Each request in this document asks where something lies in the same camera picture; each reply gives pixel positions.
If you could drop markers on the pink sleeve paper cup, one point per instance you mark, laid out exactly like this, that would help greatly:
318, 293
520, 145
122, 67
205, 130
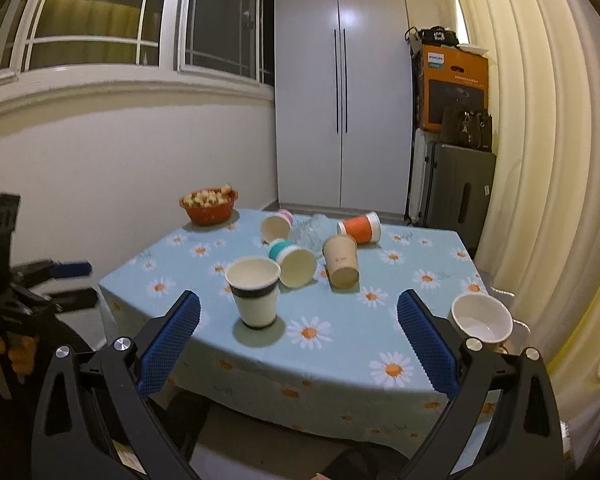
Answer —
276, 226

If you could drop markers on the red bowl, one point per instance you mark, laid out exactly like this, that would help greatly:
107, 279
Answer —
211, 216

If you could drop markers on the white suitcase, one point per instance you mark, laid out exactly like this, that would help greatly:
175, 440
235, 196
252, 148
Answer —
423, 143

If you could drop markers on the brown kraft paper cup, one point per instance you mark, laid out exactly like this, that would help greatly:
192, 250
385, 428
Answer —
341, 257

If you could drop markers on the black and white paper cup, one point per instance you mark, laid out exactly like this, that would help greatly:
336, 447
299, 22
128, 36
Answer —
253, 282

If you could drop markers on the clear glass cup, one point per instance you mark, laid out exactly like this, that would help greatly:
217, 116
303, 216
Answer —
312, 233

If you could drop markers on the white double-door cabinet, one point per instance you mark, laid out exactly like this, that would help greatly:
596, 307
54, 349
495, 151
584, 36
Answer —
343, 105

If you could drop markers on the black handbag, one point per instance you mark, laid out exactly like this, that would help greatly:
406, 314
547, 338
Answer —
467, 128

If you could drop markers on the cream curtain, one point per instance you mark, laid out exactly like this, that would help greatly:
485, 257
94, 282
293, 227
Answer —
541, 239

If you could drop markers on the blue daisy tablecloth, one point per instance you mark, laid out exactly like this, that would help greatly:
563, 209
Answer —
335, 363

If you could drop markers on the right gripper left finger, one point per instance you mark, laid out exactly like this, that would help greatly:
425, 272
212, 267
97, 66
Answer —
93, 419

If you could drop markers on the orange sleeve paper cup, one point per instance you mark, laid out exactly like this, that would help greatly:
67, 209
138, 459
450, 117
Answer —
365, 229

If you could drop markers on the teal sleeve paper cup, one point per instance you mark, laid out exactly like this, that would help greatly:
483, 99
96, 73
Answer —
297, 264

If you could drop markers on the beige ceramic mug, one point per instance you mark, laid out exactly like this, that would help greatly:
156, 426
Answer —
482, 317

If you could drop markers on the white framed window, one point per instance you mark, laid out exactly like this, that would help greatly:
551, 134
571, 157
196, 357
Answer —
54, 48

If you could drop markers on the pile of small fruits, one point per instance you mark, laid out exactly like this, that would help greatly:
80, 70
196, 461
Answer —
208, 197

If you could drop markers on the left hand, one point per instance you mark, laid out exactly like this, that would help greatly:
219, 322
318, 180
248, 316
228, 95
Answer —
21, 357

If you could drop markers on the black camera bag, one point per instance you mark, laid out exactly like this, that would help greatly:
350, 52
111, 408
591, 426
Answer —
436, 36

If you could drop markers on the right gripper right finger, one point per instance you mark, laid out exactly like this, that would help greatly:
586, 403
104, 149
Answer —
524, 438

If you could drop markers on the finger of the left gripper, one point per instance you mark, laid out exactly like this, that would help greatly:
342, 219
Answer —
41, 271
74, 299

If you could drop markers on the orange cardboard appliance box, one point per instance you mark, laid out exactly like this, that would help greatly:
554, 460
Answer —
448, 77

